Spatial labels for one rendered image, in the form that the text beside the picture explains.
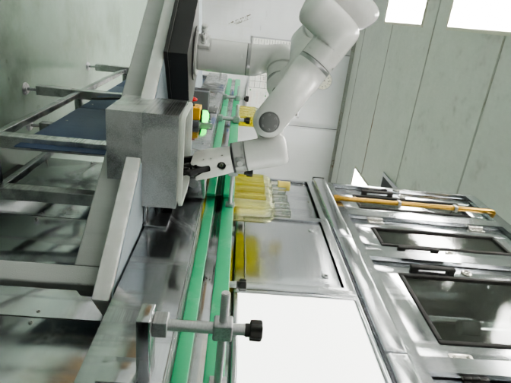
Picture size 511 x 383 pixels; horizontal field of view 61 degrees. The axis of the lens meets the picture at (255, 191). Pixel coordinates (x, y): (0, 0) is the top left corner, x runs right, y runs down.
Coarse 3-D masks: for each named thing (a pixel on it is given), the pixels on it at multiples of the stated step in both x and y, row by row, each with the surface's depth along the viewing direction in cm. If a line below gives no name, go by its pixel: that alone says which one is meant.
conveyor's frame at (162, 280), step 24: (216, 96) 213; (216, 120) 169; (192, 144) 135; (192, 216) 111; (144, 240) 97; (168, 240) 98; (192, 240) 99; (144, 264) 88; (168, 264) 89; (120, 288) 80; (144, 288) 81; (168, 288) 82; (120, 312) 74; (96, 336) 68; (120, 336) 69; (168, 336) 70; (96, 360) 64; (168, 360) 66
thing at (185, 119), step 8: (192, 104) 107; (184, 112) 95; (192, 112) 109; (184, 120) 94; (184, 128) 94; (184, 136) 95; (184, 144) 112; (184, 152) 112; (184, 176) 115; (176, 184) 99; (184, 184) 113; (176, 192) 100; (184, 192) 108; (176, 200) 101
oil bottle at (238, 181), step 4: (236, 180) 145; (240, 180) 146; (244, 180) 146; (248, 180) 147; (252, 180) 147; (256, 180) 147; (260, 180) 148; (264, 180) 148; (236, 184) 144; (240, 184) 144; (244, 184) 144; (248, 184) 144; (252, 184) 144; (256, 184) 144; (260, 184) 145; (264, 184) 145; (268, 184) 146; (268, 188) 145
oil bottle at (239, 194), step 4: (236, 192) 137; (240, 192) 137; (244, 192) 137; (248, 192) 138; (236, 196) 134; (240, 196) 134; (244, 196) 134; (248, 196) 135; (252, 196) 135; (256, 196) 135; (260, 196) 136; (264, 196) 136; (268, 196) 137; (264, 200) 134; (268, 200) 134; (272, 200) 135
